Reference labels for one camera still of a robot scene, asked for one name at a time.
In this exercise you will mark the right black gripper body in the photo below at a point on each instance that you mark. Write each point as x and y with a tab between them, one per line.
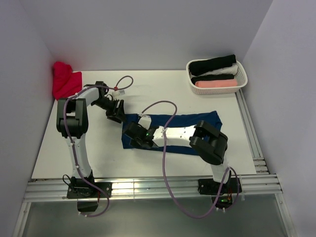
138	142

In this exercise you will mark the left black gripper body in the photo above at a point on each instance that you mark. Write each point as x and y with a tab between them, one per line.
110	106

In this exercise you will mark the blue Mickey Mouse t-shirt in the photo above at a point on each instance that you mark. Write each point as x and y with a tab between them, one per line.
178	121

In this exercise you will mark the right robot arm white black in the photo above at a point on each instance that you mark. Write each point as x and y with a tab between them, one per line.
208	142

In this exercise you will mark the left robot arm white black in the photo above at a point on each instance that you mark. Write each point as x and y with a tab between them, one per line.
72	123

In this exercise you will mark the red t-shirt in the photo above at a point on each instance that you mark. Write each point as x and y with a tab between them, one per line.
66	82

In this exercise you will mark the lower black rolled shirt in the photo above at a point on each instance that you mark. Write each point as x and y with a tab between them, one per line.
212	77

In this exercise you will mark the black rolled shirt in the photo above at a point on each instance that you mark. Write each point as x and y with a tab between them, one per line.
212	77
198	68

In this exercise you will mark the top black rolled shirt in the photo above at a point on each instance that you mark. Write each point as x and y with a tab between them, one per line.
198	68

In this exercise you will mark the pink rolled shirt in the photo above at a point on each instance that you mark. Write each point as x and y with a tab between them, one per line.
217	83

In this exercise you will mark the white rolled shirt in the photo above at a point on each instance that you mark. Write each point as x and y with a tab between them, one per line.
227	70

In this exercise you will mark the white plastic basket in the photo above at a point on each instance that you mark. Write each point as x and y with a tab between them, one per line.
241	78

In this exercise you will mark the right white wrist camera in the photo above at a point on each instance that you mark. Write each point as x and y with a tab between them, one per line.
145	121

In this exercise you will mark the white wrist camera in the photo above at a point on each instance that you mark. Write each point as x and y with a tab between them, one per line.
145	121
117	94

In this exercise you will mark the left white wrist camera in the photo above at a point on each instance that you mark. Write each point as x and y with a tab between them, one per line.
117	94

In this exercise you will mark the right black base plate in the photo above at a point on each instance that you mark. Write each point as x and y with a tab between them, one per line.
210	187

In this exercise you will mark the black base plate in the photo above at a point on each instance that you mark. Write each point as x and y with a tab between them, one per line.
103	188
210	187

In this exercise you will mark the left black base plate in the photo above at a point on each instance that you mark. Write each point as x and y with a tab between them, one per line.
103	188

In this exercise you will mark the aluminium rail frame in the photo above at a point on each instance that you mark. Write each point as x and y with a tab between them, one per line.
142	207

